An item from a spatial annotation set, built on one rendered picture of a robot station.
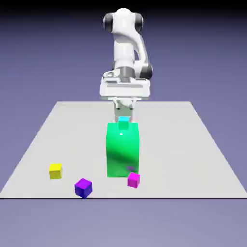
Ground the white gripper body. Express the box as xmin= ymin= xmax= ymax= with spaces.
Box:
xmin=99 ymin=77 xmax=151 ymax=101

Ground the small cyan cube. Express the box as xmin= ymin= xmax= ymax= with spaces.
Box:
xmin=118 ymin=116 xmax=130 ymax=130

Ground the small magenta cube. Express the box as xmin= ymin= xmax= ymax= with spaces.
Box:
xmin=127 ymin=172 xmax=141 ymax=189

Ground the small purple cube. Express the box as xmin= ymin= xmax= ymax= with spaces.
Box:
xmin=74 ymin=178 xmax=93 ymax=199

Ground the small yellow cube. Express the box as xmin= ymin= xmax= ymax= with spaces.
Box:
xmin=49 ymin=163 xmax=63 ymax=179

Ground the large green box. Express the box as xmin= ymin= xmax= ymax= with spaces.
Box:
xmin=106 ymin=122 xmax=140 ymax=178

